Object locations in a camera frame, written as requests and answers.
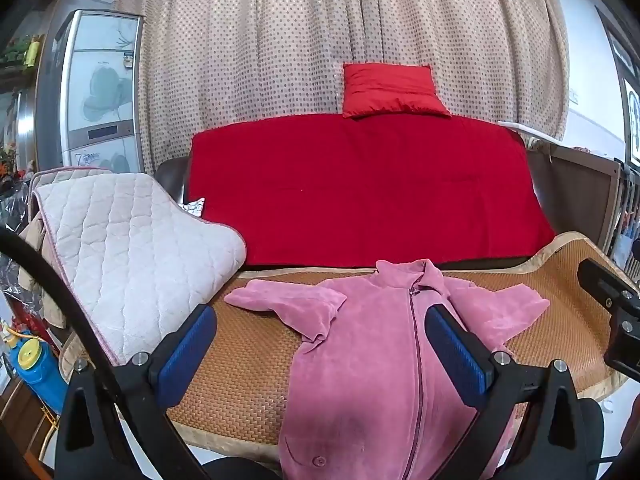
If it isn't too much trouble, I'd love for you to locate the black and white patterned cushion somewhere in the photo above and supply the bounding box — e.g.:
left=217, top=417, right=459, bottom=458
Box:
left=180, top=197, right=207, bottom=221

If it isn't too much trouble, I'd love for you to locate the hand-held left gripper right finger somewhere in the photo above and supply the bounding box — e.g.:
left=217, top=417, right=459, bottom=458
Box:
left=424, top=304, right=590, bottom=480

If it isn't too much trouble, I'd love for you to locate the pink fleece jacket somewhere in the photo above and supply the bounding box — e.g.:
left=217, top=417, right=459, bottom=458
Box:
left=224, top=259, right=551, bottom=480

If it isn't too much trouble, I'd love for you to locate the white quilted pad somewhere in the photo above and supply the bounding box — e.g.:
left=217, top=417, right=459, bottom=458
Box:
left=30, top=167, right=247, bottom=367

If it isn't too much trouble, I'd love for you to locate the silver floral refrigerator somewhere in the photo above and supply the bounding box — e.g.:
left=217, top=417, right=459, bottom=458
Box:
left=35, top=8, right=146, bottom=176

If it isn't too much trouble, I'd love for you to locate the blue toy with yellow lid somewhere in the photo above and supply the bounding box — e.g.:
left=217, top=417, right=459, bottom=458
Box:
left=0, top=325, right=68, bottom=416

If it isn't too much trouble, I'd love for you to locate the woven bamboo mat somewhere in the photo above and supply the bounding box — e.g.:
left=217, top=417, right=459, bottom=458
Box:
left=165, top=231, right=631, bottom=461

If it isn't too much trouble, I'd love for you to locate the wooden display cabinet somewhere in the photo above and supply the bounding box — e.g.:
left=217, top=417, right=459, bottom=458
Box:
left=0, top=10, right=51, bottom=176

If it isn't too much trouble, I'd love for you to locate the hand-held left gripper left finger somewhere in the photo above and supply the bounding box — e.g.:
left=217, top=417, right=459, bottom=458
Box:
left=54, top=304, right=218, bottom=480

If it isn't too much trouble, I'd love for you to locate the green shelf ornament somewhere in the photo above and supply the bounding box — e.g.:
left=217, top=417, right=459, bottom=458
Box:
left=0, top=35, right=30, bottom=68

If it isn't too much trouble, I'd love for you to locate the white board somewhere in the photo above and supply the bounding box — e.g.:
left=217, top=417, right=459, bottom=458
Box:
left=497, top=120, right=551, bottom=144

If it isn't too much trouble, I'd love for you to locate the artificial flower bouquet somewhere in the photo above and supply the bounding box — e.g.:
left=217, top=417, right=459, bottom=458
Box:
left=0, top=142, right=22, bottom=187

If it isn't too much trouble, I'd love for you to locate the wooden side table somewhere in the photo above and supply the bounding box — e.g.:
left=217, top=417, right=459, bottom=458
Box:
left=0, top=375, right=57, bottom=463

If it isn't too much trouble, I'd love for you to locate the red pillow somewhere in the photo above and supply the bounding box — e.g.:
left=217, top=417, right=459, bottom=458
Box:
left=342, top=62, right=452, bottom=120

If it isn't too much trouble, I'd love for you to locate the beige coat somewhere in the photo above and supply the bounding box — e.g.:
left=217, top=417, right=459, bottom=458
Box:
left=20, top=210, right=67, bottom=329

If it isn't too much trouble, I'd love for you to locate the clear plastic wrap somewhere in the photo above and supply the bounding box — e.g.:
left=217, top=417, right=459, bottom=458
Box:
left=0, top=180, right=37, bottom=311

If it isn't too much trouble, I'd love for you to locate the dotted beige curtain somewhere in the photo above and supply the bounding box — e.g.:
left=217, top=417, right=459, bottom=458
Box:
left=112, top=0, right=571, bottom=176

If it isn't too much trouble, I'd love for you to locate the black cable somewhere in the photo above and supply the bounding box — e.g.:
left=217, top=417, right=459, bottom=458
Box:
left=0, top=230, right=151, bottom=480

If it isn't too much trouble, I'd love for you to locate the red blanket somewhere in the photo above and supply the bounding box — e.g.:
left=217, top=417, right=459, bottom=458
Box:
left=186, top=112, right=557, bottom=267

